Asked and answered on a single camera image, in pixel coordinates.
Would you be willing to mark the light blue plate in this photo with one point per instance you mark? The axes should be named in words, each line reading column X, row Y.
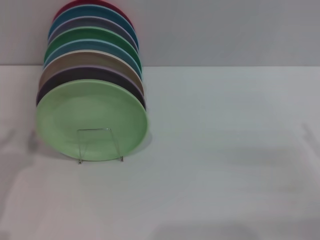
column 82, row 46

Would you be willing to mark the lavender plate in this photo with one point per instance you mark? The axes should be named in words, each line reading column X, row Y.
column 82, row 75

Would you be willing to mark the light green plate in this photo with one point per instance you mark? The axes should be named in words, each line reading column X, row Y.
column 92, row 117

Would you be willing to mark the beige plate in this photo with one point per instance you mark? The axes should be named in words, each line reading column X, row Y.
column 82, row 58

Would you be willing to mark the grey purple plate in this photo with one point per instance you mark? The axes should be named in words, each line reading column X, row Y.
column 87, row 22

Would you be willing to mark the red plate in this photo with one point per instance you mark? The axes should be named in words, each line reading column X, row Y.
column 72, row 3

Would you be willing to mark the teal blue plate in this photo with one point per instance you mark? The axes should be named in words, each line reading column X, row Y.
column 85, row 12

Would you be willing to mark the dark green plate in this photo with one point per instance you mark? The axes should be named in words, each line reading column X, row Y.
column 85, row 34

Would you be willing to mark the clear acrylic plate rack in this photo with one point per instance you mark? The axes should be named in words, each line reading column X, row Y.
column 121, row 159

